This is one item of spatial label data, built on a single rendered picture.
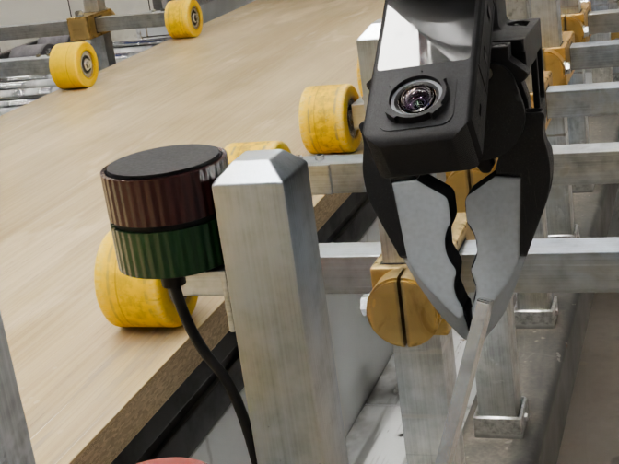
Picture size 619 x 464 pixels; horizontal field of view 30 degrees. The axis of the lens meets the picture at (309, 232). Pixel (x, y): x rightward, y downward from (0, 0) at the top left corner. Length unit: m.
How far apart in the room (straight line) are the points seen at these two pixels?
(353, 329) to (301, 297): 0.81
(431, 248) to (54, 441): 0.32
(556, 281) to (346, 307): 0.53
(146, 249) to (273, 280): 0.06
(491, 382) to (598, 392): 1.64
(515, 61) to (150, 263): 0.19
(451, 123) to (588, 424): 2.15
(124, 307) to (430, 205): 0.38
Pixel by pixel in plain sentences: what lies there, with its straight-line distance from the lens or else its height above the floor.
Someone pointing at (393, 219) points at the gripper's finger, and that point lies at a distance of 0.57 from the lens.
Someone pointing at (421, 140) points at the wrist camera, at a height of 1.13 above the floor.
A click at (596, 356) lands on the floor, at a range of 2.89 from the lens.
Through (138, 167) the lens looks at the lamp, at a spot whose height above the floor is 1.11.
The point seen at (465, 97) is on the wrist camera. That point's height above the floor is 1.14.
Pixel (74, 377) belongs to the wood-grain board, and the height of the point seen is 0.90.
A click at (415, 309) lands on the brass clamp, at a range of 0.76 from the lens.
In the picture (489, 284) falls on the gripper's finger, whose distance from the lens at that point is 0.57.
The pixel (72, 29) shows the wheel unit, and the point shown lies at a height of 0.95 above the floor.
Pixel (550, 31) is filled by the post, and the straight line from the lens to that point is 1.49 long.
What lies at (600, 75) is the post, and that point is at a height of 0.77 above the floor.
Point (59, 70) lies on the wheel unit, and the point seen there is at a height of 0.94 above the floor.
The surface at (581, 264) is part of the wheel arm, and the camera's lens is 0.81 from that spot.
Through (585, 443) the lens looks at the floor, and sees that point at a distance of 2.52.
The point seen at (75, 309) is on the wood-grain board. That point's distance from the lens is 1.00.
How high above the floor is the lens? 1.24
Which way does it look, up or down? 18 degrees down
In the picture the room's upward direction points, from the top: 8 degrees counter-clockwise
